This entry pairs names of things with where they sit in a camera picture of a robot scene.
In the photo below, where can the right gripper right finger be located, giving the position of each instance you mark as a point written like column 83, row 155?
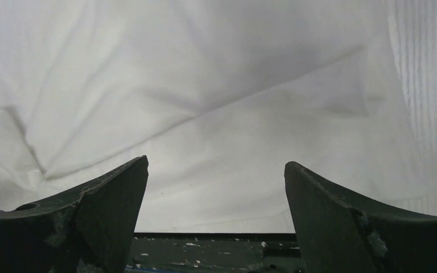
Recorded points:
column 340, row 230

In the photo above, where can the white t shirt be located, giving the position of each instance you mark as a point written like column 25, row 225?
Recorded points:
column 219, row 95

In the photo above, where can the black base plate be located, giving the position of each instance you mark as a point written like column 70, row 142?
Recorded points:
column 214, row 252

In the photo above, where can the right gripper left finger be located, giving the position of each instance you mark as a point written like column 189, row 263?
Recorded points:
column 87, row 228

